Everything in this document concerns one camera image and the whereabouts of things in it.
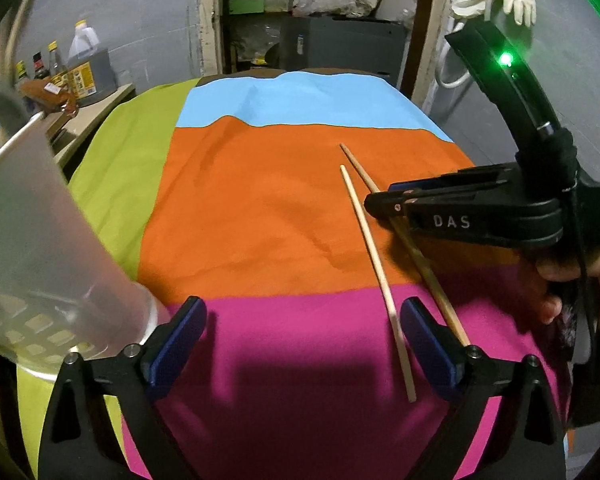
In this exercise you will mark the translucent plastic utensil holder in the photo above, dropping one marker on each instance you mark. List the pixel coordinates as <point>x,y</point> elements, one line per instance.
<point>40,240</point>

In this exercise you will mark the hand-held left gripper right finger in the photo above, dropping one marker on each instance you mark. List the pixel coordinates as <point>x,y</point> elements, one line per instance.
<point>425,345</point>

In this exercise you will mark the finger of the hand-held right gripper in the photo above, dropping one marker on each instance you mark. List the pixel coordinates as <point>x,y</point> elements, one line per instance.
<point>455,187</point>

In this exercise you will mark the person's dark clothing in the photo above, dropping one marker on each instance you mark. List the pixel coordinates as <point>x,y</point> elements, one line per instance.
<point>597,400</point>

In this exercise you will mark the grey cabinet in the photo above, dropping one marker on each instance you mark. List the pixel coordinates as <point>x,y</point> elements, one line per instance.
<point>345,45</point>

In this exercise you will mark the dark sauce bottle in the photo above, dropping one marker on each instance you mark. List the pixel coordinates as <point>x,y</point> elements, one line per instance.
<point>20,72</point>
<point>55,62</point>
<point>39,67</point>

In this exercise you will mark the wooden chopstick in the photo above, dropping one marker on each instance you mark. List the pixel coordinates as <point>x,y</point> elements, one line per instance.
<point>360,170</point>
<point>11,35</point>
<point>375,270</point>

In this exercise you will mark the green box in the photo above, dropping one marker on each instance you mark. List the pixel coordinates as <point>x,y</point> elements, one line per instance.
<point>247,6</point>

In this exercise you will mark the clear oil jug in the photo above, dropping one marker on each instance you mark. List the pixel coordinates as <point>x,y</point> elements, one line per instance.
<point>82,50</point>

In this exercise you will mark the door frame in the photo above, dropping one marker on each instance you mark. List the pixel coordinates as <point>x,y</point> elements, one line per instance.
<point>207,35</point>

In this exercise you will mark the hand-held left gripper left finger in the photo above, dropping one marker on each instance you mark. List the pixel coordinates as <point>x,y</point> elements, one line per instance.
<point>175,345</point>

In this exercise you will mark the wooden counter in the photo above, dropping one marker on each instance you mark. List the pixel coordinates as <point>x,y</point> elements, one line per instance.
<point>97,112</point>

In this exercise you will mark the colourful striped tablecloth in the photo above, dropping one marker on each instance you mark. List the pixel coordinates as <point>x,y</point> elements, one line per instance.
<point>280,210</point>

